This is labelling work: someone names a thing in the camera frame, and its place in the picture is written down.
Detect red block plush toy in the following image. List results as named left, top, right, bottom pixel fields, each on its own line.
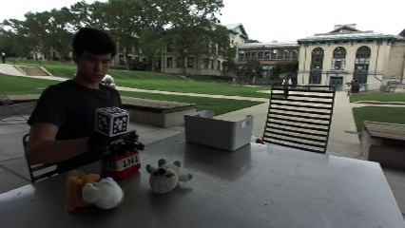
left=101, top=149, right=142, bottom=181

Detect white marker cube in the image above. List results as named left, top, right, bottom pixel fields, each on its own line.
left=93, top=106, right=131, bottom=138

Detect stone bench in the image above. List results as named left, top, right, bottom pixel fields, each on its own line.
left=118, top=96, right=197, bottom=129
left=359, top=120, right=405, bottom=170

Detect grey and white plush toy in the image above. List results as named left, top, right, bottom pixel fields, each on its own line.
left=145, top=158, right=193, bottom=195

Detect yellow and white plush toy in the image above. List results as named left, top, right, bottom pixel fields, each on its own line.
left=63, top=170, right=125, bottom=213

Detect the person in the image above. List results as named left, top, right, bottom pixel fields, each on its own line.
left=23, top=27, right=123, bottom=175

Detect white round object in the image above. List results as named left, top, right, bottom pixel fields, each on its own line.
left=99, top=73, right=117, bottom=89

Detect grey plastic bin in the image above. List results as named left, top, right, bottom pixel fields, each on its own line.
left=183, top=109, right=254, bottom=152

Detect folding metal chair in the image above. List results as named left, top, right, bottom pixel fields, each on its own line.
left=0, top=94, right=31, bottom=123

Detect grey stone building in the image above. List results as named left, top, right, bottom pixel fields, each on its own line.
left=113, top=22, right=250, bottom=78

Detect outdoor concrete stairs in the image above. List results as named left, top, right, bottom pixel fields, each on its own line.
left=13, top=64, right=53, bottom=77

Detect large green trees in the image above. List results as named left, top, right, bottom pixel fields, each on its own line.
left=0, top=0, right=238, bottom=71

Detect black slatted metal chair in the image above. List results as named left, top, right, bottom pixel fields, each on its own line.
left=260, top=83, right=336, bottom=155

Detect brick building with glass front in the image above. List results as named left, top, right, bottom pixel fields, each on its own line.
left=235, top=41, right=300, bottom=84

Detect cream building with arched windows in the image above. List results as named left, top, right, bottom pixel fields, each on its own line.
left=295, top=23, right=405, bottom=92

